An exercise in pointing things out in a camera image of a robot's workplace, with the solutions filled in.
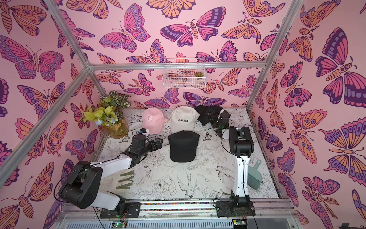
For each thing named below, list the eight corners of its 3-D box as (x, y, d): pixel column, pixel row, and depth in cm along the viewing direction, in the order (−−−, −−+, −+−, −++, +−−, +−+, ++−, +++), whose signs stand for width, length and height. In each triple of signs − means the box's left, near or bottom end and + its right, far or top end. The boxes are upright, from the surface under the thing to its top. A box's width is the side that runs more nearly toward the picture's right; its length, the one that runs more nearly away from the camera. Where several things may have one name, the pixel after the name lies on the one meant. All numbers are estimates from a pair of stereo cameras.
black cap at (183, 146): (167, 163, 93) (166, 157, 86) (169, 137, 105) (168, 131, 99) (199, 163, 92) (200, 157, 86) (198, 137, 105) (198, 130, 99)
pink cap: (141, 134, 106) (138, 126, 99) (146, 114, 119) (143, 107, 112) (166, 134, 106) (165, 126, 99) (168, 114, 119) (167, 107, 112)
